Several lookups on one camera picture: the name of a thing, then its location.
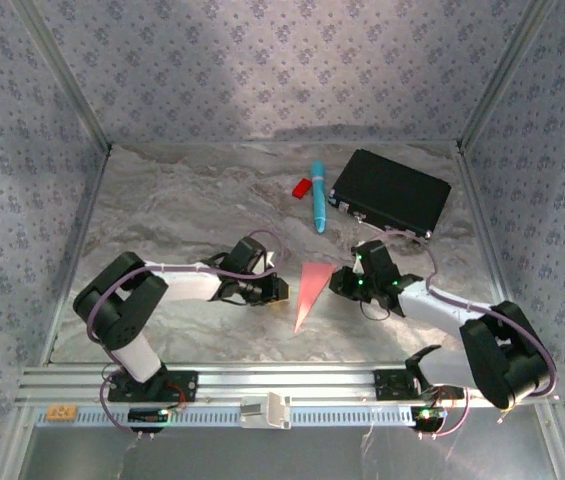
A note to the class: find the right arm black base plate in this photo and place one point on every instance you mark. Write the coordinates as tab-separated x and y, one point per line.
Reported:
392	385

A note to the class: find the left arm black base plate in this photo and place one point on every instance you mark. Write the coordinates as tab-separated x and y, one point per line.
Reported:
182	387

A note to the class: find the left black electronics module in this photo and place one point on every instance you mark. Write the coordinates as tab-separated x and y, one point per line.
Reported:
147	415

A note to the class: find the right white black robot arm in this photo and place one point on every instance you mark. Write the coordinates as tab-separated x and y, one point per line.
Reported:
437	305

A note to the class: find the small red block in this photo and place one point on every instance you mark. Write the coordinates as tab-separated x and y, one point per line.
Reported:
301	188

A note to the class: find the white plastic bracket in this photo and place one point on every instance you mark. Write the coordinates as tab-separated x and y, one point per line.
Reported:
272	410

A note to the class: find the black case with chrome latches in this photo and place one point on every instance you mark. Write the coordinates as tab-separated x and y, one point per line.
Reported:
392	192

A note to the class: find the pink square paper sheet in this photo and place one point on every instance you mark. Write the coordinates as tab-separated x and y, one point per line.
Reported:
312	285

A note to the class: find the aluminium frame leg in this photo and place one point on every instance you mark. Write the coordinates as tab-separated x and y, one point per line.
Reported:
556	445
14	445

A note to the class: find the aluminium front mounting rail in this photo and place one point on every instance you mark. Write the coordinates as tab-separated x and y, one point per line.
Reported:
287	380

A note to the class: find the black electronics module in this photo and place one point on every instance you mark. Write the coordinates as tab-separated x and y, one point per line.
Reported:
147	415
429	416

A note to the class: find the aluminium table side rail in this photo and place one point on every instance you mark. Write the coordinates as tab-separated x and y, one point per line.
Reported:
475	200
91	200

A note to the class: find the light blue pen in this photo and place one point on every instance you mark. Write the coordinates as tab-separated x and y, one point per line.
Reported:
319	200

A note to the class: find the orange label tag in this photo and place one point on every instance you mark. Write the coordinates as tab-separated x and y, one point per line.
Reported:
62	413

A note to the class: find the right black electronics module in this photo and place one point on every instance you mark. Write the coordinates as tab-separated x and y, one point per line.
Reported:
429	416

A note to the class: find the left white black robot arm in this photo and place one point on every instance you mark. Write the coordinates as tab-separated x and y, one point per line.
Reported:
134	357

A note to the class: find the aluminium corner post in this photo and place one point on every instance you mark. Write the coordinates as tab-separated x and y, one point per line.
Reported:
82	100
505	75

